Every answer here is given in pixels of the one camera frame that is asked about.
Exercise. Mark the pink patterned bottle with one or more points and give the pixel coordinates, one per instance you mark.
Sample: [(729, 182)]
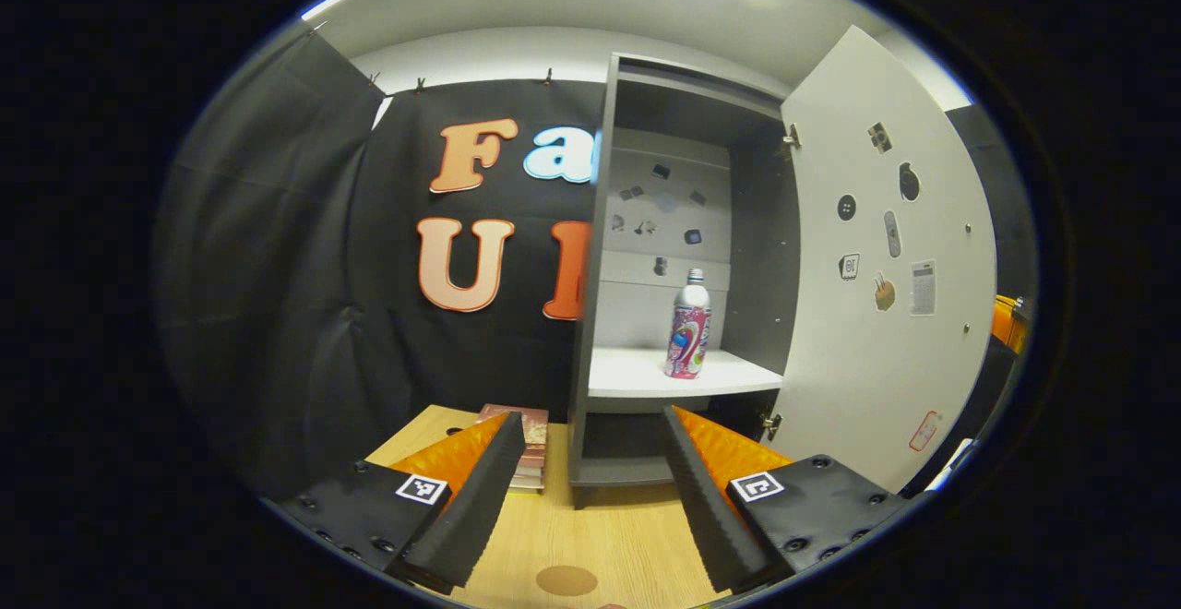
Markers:
[(688, 332)]

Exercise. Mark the metal door hinge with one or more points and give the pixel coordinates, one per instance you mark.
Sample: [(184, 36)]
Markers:
[(791, 137), (772, 424)]

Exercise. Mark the white cabinet shelf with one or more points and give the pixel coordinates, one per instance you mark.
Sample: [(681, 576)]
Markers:
[(637, 374)]

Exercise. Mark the white cabinet door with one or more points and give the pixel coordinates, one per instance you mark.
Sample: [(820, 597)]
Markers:
[(867, 369)]

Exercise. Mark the round brown coaster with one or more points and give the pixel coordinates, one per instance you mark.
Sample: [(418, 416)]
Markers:
[(566, 580)]

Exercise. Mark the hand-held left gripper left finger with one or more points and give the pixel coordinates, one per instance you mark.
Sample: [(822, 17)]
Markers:
[(480, 507)]

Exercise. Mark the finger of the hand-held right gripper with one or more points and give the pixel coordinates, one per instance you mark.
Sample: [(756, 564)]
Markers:
[(1010, 323)]

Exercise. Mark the ceiling light panel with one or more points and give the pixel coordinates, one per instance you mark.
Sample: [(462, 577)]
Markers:
[(328, 2)]

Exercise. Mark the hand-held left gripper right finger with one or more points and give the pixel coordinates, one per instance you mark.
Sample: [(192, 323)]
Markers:
[(706, 498)]

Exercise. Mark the black backdrop cloth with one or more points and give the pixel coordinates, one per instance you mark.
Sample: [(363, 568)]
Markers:
[(277, 314)]

